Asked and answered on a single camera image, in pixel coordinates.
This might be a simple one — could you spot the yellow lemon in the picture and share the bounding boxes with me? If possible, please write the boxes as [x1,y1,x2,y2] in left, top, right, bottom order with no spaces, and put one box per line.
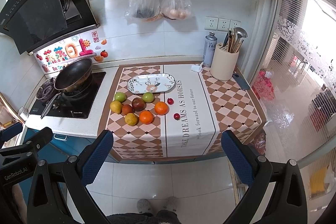
[109,100,123,114]

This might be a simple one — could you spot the green apple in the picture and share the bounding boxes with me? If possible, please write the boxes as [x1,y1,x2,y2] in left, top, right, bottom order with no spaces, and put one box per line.
[142,92,155,103]
[114,92,127,103]

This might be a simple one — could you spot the dark reddish orange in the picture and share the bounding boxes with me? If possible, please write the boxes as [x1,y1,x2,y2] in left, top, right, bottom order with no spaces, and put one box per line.
[121,105,134,115]

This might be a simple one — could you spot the yellow-green speckled citrus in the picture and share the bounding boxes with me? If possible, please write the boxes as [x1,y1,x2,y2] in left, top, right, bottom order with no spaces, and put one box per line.
[124,113,138,126]

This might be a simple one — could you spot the dark red apple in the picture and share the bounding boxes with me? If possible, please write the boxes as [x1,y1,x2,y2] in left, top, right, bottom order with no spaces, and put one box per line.
[131,97,146,111]

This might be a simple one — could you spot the bright orange front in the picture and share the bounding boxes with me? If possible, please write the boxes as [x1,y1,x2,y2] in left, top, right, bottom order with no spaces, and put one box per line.
[139,110,154,124]

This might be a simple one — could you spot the bright orange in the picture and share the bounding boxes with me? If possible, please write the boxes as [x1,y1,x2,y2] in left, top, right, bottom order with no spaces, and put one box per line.
[139,110,154,124]
[154,101,169,115]

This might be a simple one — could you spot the black gas stove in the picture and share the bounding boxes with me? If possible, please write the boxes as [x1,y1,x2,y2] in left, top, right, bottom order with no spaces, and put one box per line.
[29,72,106,119]

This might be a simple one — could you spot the black frying pan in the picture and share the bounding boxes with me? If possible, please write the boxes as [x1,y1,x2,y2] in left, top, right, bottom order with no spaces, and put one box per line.
[41,58,92,119]

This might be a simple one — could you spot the grey slippers feet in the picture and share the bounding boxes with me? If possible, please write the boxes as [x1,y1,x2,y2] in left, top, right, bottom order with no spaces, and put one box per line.
[137,197,179,214]

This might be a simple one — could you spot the checkered table mat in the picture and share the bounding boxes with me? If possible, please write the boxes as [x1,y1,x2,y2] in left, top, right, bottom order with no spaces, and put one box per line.
[98,62,266,162]

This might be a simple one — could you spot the red patterned bag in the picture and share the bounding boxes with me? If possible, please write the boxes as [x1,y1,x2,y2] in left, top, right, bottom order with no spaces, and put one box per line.
[252,70,275,101]

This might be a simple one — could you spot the oval decorated ceramic plate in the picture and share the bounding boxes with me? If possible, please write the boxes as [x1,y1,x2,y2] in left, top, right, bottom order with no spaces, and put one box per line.
[127,73,175,94]

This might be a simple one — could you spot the upper cherry tomato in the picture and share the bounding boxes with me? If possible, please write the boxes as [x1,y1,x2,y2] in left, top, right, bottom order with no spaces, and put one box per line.
[167,98,174,105]

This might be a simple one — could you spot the cherry tomato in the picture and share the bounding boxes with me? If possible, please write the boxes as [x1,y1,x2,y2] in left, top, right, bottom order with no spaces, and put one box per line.
[167,98,174,105]
[174,113,181,121]

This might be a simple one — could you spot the black range hood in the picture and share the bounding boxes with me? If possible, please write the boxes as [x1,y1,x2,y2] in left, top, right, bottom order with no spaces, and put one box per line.
[1,0,99,54]

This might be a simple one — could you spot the lower cherry tomato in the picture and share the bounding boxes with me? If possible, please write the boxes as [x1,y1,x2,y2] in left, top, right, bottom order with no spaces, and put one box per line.
[174,113,181,121]

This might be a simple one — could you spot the beige utensil holder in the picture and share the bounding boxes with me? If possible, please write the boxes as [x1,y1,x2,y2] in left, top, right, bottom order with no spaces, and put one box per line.
[210,43,239,81]

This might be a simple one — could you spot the white folded cloth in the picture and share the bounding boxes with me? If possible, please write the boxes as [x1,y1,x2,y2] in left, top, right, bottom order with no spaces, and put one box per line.
[191,63,203,73]

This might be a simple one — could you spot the metal ladle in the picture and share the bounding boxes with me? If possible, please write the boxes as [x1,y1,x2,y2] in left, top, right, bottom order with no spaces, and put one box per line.
[231,27,248,53]

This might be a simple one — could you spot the grey spray can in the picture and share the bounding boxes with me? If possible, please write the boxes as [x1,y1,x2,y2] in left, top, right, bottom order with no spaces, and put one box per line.
[203,32,217,67]

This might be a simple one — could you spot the plastic bag with eggs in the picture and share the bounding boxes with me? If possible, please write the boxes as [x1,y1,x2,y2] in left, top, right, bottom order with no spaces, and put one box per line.
[161,0,193,20]

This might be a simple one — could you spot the colourful wall sticker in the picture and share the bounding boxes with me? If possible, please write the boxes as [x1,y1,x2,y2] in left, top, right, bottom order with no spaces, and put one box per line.
[34,30,109,74]

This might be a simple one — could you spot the white wall socket strip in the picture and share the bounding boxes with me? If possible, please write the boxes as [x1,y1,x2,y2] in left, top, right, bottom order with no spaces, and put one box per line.
[205,16,241,32]

